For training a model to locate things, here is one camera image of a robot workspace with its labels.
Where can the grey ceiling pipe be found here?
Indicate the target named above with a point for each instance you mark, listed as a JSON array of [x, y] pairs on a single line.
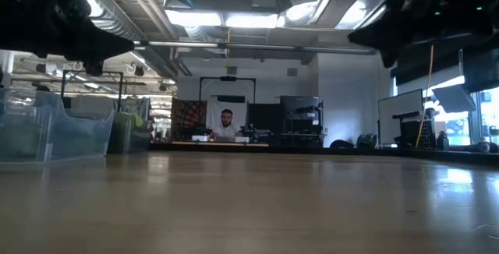
[[253, 46]]

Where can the dark bag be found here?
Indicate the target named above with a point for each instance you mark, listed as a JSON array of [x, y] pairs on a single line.
[[366, 141]]

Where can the dark bottle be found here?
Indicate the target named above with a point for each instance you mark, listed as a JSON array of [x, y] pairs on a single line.
[[443, 141]]

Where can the dark wall screen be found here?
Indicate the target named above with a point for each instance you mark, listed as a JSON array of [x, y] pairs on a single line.
[[481, 69]]

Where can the black equipment rack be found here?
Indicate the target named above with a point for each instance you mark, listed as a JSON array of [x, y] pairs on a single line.
[[302, 115]]

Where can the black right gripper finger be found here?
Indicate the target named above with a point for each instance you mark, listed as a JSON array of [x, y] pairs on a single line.
[[370, 34], [388, 58]]

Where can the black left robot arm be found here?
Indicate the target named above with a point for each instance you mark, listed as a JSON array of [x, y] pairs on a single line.
[[23, 8]]

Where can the person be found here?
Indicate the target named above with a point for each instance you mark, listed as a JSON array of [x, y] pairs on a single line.
[[227, 125]]

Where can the black frame stand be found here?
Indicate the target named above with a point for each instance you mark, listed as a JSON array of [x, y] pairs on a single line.
[[113, 74], [228, 78]]

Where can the white hanging cloth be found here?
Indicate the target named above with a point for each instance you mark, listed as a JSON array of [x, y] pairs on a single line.
[[216, 104]]

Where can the patterned red cloth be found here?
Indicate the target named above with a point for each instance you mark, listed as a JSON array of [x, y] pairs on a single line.
[[189, 115]]

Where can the ceiling light panel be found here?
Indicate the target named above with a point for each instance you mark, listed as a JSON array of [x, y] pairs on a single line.
[[251, 21], [195, 18]]

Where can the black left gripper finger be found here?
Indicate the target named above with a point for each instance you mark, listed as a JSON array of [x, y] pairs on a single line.
[[111, 45], [93, 68]]

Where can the grey tilted screen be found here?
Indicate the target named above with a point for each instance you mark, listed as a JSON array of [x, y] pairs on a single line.
[[454, 98]]

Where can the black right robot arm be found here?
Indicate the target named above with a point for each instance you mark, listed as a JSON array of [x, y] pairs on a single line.
[[460, 4]]

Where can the black cabinet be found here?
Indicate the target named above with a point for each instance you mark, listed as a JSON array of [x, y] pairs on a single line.
[[419, 131]]

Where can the silver ceiling duct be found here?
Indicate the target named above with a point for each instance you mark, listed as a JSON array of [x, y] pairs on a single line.
[[117, 8]]

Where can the white board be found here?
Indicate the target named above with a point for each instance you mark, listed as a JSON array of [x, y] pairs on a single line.
[[399, 106]]

